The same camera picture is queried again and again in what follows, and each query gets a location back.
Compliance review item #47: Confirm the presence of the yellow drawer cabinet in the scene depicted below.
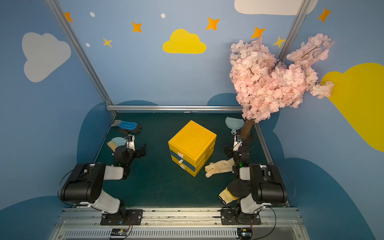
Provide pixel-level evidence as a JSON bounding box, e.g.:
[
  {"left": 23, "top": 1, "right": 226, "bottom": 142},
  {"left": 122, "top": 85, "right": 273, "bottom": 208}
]
[{"left": 168, "top": 121, "right": 217, "bottom": 177}]

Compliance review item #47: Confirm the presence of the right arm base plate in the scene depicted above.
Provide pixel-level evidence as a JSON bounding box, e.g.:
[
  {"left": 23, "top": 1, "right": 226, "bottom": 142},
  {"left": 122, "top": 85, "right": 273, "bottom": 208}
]
[{"left": 220, "top": 208, "right": 261, "bottom": 225}]

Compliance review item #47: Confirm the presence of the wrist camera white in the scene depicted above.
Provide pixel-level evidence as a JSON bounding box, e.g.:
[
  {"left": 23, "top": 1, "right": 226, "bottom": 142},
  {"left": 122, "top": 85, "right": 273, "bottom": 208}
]
[
  {"left": 126, "top": 135, "right": 136, "bottom": 151},
  {"left": 233, "top": 135, "right": 243, "bottom": 152}
]

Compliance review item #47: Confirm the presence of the aluminium rail frame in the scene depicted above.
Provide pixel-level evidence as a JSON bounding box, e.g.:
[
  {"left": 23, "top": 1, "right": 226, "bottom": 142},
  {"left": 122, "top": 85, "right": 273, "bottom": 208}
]
[{"left": 50, "top": 207, "right": 310, "bottom": 240}]

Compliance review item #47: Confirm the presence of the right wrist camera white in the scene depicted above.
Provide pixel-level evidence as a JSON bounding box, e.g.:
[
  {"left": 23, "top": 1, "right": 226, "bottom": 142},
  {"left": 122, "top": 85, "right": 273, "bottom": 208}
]
[{"left": 233, "top": 135, "right": 243, "bottom": 152}]

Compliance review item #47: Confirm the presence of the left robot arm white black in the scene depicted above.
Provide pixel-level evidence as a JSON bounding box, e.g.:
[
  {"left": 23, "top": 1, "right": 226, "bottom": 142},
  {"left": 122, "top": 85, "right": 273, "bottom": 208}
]
[{"left": 59, "top": 145, "right": 147, "bottom": 226}]

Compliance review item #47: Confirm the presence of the light blue dustpan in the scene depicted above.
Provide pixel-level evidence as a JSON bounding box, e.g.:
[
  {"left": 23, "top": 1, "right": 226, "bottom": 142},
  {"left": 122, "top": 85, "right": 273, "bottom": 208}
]
[{"left": 225, "top": 117, "right": 245, "bottom": 136}]

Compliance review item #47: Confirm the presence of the pink cherry blossom tree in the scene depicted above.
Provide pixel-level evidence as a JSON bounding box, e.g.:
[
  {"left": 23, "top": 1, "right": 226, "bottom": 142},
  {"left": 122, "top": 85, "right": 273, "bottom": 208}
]
[{"left": 230, "top": 34, "right": 335, "bottom": 140}]

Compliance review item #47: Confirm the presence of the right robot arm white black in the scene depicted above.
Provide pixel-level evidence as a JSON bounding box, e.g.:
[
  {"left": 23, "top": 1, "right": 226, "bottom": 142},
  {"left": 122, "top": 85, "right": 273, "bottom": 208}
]
[{"left": 219, "top": 146, "right": 288, "bottom": 225}]

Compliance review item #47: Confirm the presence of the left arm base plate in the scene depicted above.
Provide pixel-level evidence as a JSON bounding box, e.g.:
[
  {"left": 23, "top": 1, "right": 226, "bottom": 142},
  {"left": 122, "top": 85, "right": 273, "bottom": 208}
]
[{"left": 100, "top": 209, "right": 144, "bottom": 226}]

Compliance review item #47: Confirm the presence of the small blue hand brush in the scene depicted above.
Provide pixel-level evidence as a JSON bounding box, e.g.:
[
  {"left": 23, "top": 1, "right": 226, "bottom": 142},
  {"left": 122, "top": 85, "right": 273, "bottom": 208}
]
[{"left": 107, "top": 137, "right": 126, "bottom": 152}]

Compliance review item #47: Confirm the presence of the cream knit glove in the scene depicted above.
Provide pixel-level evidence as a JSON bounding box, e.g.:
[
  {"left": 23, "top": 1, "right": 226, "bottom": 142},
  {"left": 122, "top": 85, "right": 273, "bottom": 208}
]
[{"left": 205, "top": 158, "right": 235, "bottom": 178}]

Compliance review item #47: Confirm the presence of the blue black work glove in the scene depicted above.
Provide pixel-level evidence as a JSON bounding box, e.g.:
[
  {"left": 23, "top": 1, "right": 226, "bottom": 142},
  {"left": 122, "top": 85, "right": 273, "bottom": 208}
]
[{"left": 111, "top": 120, "right": 142, "bottom": 134}]

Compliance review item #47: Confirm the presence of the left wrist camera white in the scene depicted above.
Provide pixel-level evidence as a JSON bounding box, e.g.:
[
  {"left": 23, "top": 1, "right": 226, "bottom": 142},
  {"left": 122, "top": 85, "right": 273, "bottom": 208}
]
[{"left": 126, "top": 135, "right": 136, "bottom": 151}]

